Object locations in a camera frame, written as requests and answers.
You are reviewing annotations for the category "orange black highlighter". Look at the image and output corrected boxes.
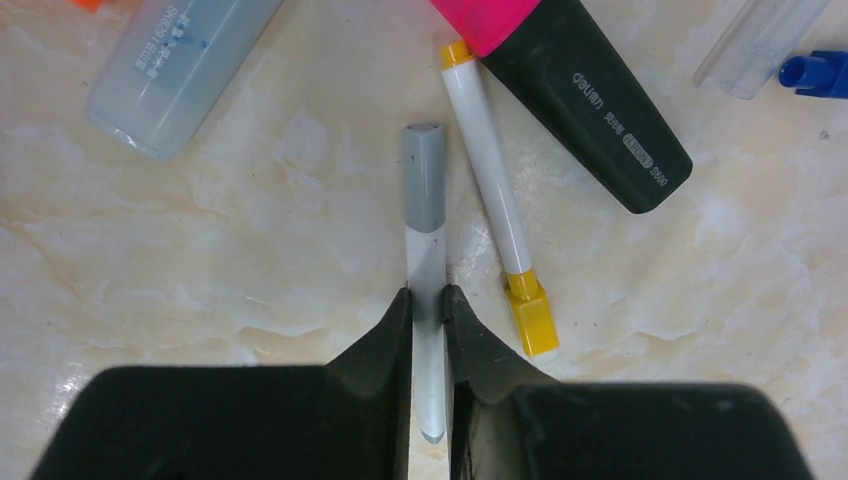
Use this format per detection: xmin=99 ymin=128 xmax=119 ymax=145
xmin=71 ymin=0 xmax=104 ymax=12

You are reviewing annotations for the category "pink black highlighter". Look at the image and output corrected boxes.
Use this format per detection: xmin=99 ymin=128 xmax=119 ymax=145
xmin=433 ymin=0 xmax=693 ymax=214

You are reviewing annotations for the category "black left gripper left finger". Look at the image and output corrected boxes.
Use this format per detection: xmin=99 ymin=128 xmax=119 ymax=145
xmin=32 ymin=289 xmax=412 ymax=479

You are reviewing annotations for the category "blue marker cap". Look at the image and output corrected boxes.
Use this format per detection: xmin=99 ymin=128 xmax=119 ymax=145
xmin=777 ymin=50 xmax=847 ymax=99

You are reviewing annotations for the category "light blue highlighter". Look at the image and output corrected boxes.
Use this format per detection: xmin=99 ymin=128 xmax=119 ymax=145
xmin=86 ymin=0 xmax=280 ymax=161

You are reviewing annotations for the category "grey cap white marker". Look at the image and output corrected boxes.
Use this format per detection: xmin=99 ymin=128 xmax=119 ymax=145
xmin=402 ymin=123 xmax=447 ymax=444

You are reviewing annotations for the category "yellow cap white marker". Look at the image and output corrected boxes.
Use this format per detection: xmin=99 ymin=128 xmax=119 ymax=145
xmin=440 ymin=40 xmax=560 ymax=357

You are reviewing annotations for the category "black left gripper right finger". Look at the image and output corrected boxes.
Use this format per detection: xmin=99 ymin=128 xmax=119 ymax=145
xmin=443 ymin=285 xmax=813 ymax=479

